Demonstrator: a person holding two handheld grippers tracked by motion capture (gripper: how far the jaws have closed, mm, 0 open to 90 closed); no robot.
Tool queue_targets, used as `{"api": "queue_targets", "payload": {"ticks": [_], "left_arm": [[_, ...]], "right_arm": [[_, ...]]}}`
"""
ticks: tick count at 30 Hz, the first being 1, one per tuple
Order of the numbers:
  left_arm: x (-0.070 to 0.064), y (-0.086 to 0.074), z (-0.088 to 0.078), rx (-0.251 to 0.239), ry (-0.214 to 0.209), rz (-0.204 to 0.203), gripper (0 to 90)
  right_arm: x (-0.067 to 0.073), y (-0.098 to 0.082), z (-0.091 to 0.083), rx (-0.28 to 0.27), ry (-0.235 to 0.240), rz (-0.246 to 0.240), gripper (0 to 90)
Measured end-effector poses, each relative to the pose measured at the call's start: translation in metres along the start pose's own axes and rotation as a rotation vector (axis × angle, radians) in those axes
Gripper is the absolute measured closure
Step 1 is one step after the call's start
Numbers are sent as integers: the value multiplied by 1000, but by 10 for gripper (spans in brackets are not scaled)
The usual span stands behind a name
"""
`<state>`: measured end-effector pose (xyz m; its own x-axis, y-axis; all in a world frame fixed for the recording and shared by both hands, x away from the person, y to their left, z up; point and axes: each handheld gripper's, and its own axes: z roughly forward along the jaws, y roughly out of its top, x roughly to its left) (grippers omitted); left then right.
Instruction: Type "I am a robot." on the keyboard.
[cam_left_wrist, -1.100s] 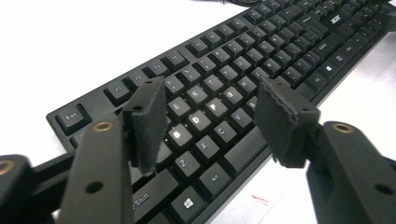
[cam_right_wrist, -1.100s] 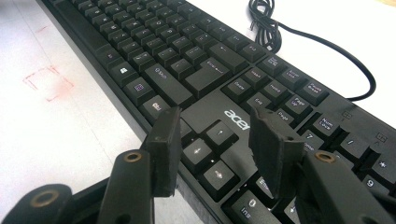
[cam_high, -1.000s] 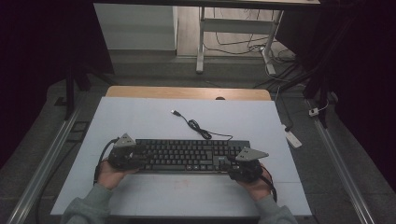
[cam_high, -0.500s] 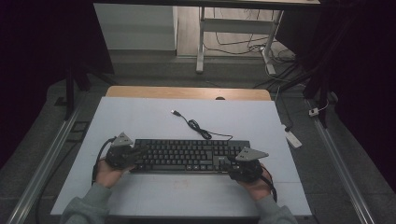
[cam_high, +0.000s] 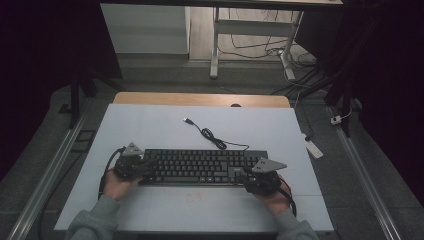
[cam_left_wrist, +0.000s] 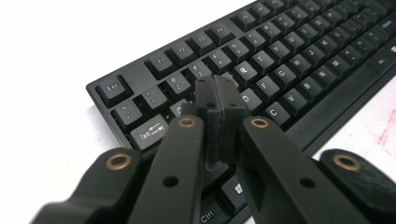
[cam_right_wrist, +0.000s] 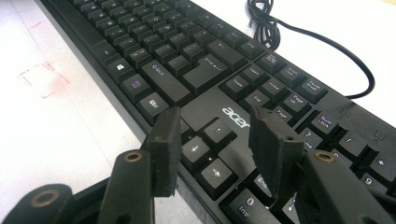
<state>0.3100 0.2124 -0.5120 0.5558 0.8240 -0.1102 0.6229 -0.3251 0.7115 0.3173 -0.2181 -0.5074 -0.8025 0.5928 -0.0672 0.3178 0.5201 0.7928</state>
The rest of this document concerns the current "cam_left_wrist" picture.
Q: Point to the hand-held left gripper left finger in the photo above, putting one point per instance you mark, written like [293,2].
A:
[209,124]

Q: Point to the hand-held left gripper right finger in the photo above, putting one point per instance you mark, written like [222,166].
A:
[233,124]

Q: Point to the black computer keyboard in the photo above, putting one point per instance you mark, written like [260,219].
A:
[295,62]

